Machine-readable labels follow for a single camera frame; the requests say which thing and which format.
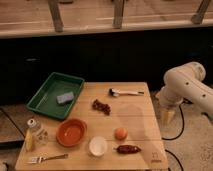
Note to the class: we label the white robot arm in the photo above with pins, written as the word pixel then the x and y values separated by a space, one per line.
pixel 185 82

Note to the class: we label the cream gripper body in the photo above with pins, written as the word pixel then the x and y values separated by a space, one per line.
pixel 167 115

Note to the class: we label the dark red grape bunch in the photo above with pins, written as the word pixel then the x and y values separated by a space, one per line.
pixel 105 108

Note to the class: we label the clear plastic bottle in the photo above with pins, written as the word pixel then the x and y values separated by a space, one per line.
pixel 39 133

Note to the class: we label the silver fork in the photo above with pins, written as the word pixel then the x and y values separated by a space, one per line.
pixel 40 159

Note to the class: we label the green plastic tray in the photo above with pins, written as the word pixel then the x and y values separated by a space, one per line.
pixel 45 99

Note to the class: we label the red bowl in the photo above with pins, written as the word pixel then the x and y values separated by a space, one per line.
pixel 71 132

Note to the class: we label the orange fruit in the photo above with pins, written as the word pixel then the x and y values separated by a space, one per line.
pixel 120 133

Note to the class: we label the blue-grey sponge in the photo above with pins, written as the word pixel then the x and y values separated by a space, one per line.
pixel 64 98

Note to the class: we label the small white cup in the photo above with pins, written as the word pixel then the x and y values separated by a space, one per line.
pixel 98 146

